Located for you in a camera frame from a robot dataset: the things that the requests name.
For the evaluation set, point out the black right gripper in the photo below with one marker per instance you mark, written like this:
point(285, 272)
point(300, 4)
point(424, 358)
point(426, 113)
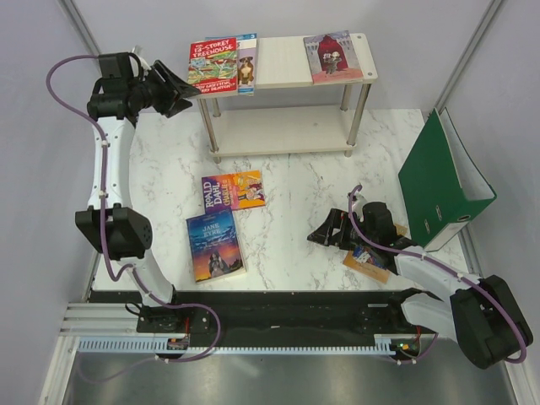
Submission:
point(338, 219)

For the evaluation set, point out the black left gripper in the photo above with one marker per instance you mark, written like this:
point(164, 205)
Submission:
point(172, 92)

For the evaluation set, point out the red 13-Storey Treehouse book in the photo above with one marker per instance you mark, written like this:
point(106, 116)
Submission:
point(213, 67)

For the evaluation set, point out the Why Do Dogs Bark book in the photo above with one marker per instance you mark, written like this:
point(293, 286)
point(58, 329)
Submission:
point(246, 63)

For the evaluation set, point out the green lever arch file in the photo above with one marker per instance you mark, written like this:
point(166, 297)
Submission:
point(442, 188)

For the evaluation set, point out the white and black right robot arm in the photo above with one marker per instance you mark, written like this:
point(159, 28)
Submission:
point(480, 314)

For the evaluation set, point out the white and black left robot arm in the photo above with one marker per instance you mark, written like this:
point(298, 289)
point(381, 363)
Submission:
point(123, 236)

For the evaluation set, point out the tan Othello book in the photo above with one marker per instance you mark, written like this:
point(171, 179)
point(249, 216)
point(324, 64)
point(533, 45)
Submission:
point(372, 262)

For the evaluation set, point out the Roald Dahl Charlie book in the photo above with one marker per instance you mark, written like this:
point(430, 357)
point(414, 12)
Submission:
point(236, 191)

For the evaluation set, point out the white two-tier shelf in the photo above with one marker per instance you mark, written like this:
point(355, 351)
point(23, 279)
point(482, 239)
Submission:
point(283, 64)

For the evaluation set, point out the blue Jane Eyre book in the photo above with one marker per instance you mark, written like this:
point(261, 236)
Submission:
point(215, 246)

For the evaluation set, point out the red castle picture book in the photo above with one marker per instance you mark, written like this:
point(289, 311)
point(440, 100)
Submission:
point(332, 58)

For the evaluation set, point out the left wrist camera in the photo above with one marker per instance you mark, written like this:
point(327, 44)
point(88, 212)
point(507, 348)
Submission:
point(139, 60)

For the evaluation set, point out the light blue cable duct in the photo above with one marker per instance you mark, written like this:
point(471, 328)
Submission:
point(170, 346)

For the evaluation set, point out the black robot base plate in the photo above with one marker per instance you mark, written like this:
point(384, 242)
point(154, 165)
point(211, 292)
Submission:
point(270, 317)

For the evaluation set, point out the aluminium frame rail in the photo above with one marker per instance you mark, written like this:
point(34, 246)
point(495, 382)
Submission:
point(91, 319)

